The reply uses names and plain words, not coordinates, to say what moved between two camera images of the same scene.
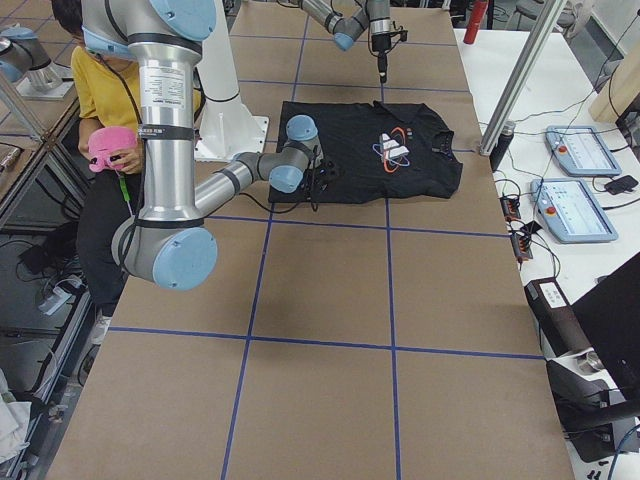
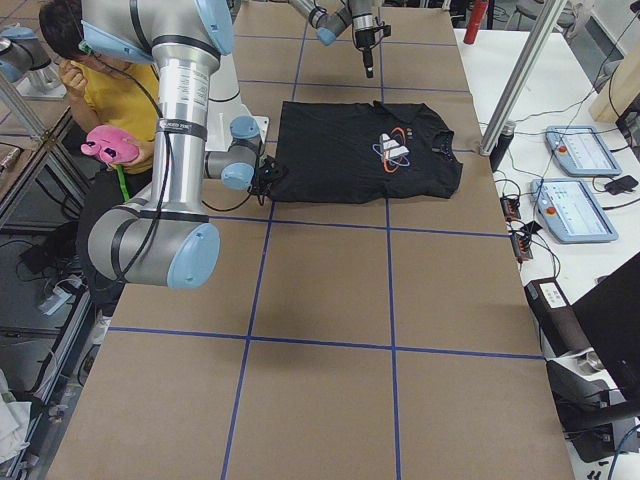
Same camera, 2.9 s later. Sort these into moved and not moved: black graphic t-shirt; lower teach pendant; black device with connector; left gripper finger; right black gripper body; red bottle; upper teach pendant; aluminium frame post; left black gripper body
Moved: right black gripper body; left gripper finger; left black gripper body
Not moved: red bottle; aluminium frame post; upper teach pendant; lower teach pendant; black device with connector; black graphic t-shirt
